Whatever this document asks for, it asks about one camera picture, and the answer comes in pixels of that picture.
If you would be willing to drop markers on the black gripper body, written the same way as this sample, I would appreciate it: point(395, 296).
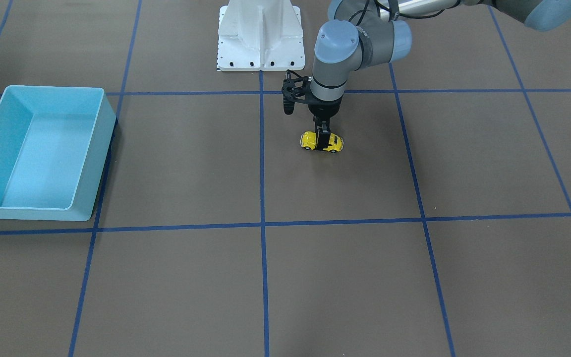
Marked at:
point(326, 107)

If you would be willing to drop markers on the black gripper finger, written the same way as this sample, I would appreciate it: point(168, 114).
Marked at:
point(320, 138)
point(327, 138)

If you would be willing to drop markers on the yellow beetle toy car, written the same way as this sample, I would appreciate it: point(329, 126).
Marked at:
point(308, 142)

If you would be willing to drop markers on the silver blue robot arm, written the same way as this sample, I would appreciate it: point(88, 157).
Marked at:
point(363, 33)

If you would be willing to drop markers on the light blue plastic bin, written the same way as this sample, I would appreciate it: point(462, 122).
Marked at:
point(53, 145)

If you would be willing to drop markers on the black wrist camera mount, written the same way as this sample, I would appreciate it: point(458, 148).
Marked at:
point(296, 89)

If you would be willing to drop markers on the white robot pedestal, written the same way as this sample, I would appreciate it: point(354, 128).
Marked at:
point(265, 35)

